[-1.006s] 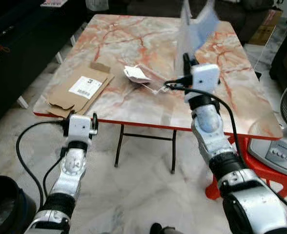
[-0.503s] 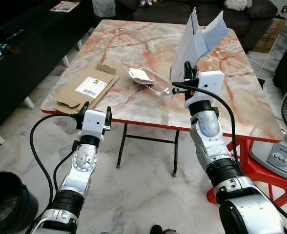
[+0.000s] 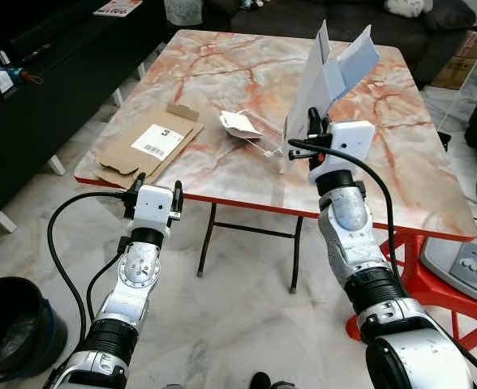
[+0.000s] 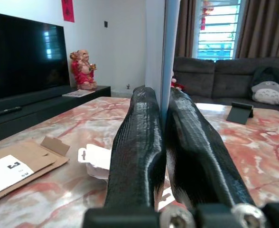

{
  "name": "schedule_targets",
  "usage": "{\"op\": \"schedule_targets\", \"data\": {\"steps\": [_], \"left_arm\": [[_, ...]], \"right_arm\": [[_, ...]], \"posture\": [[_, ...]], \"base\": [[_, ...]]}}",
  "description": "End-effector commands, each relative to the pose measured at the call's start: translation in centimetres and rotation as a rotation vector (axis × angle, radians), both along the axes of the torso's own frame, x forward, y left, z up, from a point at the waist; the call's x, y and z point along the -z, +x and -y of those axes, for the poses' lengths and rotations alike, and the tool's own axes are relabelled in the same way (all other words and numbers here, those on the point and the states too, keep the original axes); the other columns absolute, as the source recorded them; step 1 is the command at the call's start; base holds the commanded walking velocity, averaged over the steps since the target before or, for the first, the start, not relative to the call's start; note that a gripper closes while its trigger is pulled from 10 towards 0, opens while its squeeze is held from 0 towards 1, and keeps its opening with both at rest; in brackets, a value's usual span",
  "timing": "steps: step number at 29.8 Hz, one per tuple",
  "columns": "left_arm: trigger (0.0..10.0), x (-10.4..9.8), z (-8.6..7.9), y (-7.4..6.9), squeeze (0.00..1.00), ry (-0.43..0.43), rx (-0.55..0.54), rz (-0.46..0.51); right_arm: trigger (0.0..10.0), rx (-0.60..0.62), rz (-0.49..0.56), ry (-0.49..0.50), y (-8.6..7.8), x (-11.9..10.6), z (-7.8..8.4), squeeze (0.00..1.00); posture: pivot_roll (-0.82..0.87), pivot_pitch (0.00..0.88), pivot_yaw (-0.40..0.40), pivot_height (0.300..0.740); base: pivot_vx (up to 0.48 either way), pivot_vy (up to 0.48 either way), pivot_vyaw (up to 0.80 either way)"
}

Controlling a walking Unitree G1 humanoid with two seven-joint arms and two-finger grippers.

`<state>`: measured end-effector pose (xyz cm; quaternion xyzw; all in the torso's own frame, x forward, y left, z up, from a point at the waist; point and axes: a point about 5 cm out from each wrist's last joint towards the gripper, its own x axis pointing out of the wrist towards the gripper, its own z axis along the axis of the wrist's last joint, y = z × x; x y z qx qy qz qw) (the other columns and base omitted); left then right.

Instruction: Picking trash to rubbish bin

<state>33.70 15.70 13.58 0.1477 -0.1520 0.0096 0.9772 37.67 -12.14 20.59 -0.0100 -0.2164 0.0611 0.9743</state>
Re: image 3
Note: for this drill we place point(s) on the white paper carton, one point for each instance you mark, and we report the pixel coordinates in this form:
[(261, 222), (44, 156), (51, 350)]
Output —
[(324, 77)]

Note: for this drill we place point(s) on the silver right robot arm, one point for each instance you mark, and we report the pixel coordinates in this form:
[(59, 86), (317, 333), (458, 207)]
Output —
[(352, 235)]

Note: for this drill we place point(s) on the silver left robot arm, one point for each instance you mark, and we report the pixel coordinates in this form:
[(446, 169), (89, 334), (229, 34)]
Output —
[(137, 271)]

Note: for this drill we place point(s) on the black rubbish bin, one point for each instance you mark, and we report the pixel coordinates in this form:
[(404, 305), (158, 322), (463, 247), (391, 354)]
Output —
[(15, 324)]

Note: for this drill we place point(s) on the flattened cardboard box with label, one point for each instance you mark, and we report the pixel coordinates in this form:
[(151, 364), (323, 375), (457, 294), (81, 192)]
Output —
[(125, 154)]

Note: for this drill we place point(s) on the clear plastic package with paper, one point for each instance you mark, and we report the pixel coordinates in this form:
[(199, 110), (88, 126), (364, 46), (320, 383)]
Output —
[(240, 124)]

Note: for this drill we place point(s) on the marble top folding table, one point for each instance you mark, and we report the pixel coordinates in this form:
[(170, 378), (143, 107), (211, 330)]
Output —
[(247, 73)]

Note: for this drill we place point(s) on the dark grey sofa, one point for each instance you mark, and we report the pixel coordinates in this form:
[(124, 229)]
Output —
[(344, 24)]

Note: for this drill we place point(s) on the black low cabinet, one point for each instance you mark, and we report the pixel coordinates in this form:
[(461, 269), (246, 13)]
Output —
[(52, 121)]

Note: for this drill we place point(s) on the white plush cushion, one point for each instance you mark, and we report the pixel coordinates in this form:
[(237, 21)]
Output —
[(407, 6)]

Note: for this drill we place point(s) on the grey standing fan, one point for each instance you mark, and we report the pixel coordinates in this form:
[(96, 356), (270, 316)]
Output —
[(461, 263)]

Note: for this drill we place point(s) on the brown cardboard box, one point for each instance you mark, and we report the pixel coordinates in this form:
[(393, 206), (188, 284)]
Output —
[(461, 61)]

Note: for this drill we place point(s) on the white woven basket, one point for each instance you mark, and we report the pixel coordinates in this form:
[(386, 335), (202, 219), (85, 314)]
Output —
[(182, 10)]

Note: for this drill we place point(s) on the red and white magazine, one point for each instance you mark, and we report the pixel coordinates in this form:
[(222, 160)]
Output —
[(117, 7)]

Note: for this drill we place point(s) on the red plastic stool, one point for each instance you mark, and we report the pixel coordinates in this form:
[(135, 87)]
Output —
[(437, 284)]

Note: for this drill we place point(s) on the black robot foot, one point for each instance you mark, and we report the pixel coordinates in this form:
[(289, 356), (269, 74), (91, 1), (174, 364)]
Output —
[(260, 382)]

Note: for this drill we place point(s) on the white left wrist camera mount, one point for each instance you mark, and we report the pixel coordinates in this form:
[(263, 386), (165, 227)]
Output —
[(152, 209)]

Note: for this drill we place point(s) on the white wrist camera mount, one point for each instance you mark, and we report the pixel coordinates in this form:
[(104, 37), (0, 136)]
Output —
[(348, 146), (152, 209)]

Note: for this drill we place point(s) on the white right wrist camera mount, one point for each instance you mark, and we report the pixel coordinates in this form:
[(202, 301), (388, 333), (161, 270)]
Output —
[(348, 146)]

